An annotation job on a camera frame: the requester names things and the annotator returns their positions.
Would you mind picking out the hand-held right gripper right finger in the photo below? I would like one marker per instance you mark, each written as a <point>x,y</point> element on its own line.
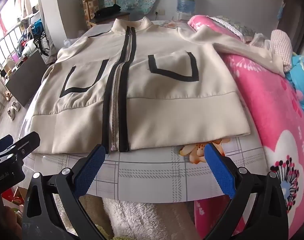
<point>220,172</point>

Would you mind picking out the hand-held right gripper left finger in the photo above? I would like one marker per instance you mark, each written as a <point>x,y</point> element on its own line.
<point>92,170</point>

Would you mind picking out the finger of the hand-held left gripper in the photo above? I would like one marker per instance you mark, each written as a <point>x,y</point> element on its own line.
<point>3,142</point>
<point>29,140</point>

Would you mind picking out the cream zip jacket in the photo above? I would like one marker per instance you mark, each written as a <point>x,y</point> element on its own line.
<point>167,120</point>

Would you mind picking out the red box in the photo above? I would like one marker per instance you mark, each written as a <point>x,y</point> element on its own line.
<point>13,196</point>

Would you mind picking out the pale slippers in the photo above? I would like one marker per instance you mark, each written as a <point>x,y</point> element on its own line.
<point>13,110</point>

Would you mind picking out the dark flat board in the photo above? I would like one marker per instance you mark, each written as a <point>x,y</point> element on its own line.
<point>27,77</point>

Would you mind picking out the pink floral blanket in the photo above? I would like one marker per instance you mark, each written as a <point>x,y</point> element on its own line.
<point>267,110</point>

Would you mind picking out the spoked wheel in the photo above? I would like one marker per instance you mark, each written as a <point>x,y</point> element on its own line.
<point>45,45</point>

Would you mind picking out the blue bag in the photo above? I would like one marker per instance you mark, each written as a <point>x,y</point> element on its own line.
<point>38,28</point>

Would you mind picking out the red hanging cloth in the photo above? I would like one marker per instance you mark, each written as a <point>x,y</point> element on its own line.
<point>0,22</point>

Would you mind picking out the clear plastic bag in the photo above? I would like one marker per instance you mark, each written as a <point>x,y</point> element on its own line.
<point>260,41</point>

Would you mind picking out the white hanging garment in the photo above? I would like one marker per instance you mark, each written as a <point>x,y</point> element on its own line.
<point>25,2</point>

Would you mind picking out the pink checked cloth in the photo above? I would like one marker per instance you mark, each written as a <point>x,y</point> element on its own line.
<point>282,45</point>

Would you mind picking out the wooden chair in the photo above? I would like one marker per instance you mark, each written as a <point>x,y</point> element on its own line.
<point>88,7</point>

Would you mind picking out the grey lace-trimmed pillow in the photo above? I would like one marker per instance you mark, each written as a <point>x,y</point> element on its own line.
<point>239,28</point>

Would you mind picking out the black cloth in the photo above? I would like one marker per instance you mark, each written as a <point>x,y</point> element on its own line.
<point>108,11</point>

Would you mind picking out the blue water jug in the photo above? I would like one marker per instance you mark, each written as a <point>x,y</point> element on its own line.
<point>186,2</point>

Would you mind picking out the wall socket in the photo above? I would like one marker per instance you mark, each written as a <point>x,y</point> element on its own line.
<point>160,12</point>

